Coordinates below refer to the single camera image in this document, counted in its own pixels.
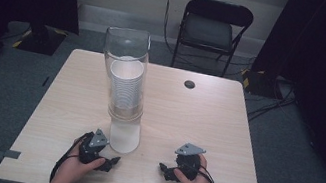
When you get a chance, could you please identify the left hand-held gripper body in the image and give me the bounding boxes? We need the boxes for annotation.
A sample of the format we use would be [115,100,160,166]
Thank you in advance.
[75,125,113,169]

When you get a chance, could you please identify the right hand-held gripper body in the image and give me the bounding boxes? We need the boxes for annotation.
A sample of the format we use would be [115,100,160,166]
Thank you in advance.
[169,141,208,183]

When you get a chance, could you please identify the person's left hand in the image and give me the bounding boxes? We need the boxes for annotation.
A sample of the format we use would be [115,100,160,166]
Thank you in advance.
[54,134,110,183]

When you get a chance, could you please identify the tall stack of clear cups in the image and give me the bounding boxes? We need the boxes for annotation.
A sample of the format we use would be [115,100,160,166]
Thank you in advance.
[85,24,160,158]

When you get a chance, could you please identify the stack of white paper cups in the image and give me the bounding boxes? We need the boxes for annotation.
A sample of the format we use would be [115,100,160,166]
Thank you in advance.
[102,54,150,114]

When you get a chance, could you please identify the grey tape strip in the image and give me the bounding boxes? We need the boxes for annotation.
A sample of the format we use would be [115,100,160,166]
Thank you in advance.
[0,147,22,163]

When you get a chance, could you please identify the small black floor object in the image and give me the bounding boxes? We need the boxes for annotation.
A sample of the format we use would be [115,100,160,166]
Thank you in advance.
[41,75,51,88]

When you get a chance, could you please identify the black stand base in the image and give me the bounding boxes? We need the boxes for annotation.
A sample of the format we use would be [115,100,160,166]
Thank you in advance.
[239,66,283,100]
[15,20,70,59]

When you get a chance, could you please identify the black folding chair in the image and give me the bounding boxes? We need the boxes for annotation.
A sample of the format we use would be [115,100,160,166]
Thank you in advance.
[170,0,257,82]

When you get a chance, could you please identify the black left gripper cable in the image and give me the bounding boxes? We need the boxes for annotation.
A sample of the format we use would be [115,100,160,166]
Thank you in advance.
[48,125,95,183]

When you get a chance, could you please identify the black floor cables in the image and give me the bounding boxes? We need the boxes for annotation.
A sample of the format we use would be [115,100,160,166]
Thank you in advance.
[244,74,302,130]

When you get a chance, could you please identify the black wall outlet cable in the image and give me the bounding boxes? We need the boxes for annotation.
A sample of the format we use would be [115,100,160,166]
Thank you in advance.
[156,0,188,58]

